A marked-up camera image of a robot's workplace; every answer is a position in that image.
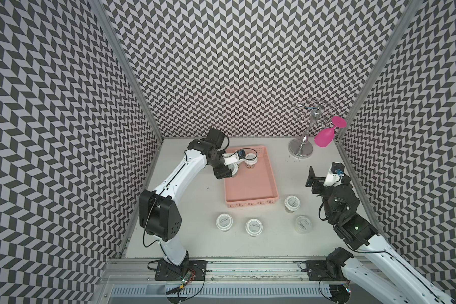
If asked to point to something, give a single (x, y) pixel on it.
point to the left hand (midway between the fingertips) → (225, 167)
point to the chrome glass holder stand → (315, 110)
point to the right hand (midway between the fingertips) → (323, 171)
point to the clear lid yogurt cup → (303, 225)
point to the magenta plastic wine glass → (323, 137)
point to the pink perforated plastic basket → (251, 187)
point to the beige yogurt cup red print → (251, 160)
